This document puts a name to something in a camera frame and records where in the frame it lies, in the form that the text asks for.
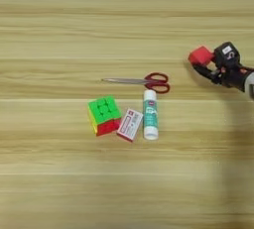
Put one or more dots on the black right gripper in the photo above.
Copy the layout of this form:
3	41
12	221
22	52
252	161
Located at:
233	77

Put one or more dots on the white teal glue stick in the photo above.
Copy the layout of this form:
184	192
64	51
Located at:
150	115

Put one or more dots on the red cube block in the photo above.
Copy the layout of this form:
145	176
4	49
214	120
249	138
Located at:
200	56

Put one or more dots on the small black box white label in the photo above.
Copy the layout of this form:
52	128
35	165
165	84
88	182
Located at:
227	54

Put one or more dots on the green red puzzle cube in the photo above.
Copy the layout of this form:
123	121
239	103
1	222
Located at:
104	114

